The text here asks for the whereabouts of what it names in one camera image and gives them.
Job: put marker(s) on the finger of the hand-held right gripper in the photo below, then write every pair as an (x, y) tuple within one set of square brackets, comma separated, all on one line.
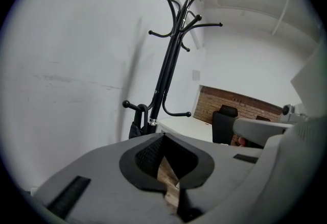
[(258, 128)]

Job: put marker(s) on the black office chair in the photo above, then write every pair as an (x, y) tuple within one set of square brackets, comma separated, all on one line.
[(223, 126)]

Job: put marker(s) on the white wall plate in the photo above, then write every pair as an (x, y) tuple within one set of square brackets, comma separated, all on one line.
[(196, 75)]

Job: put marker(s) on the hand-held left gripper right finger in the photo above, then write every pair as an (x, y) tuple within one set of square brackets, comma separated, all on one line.
[(224, 167)]

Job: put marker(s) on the black metal coat rack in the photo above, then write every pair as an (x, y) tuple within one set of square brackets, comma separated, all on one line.
[(166, 70)]

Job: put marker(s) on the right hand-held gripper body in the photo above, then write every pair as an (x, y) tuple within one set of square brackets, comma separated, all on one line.
[(288, 167)]

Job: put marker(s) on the white table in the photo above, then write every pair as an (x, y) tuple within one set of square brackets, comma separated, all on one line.
[(189, 128)]

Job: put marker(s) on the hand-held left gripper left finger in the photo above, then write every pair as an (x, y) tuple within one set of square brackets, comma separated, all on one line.
[(107, 179)]

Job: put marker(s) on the small grey camera box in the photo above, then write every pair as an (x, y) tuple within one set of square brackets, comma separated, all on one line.
[(293, 112)]

